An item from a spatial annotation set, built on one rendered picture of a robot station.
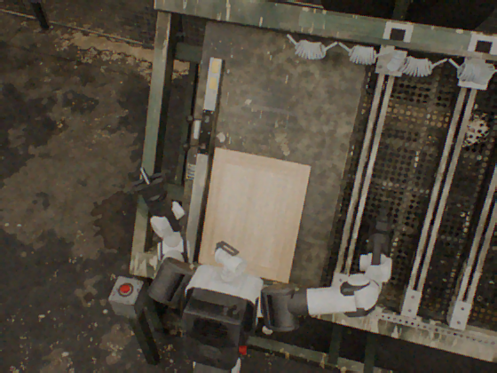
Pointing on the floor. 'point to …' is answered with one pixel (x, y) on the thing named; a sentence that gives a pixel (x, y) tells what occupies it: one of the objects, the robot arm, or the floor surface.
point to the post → (145, 339)
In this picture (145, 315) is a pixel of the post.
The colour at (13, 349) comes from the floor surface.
